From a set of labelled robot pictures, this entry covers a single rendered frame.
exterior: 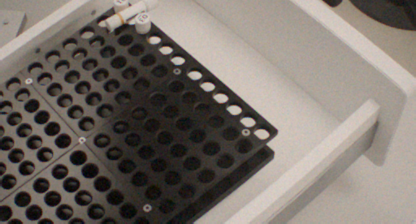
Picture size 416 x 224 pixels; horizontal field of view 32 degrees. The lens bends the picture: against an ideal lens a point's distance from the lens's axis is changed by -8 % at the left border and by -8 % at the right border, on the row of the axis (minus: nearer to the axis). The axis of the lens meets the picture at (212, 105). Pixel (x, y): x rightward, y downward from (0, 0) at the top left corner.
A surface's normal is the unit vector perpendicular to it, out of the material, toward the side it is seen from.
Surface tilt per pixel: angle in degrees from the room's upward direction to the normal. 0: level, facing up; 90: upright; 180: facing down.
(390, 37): 0
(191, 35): 0
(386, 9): 0
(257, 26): 90
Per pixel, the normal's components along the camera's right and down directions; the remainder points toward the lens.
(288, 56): -0.73, 0.55
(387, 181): 0.02, -0.58
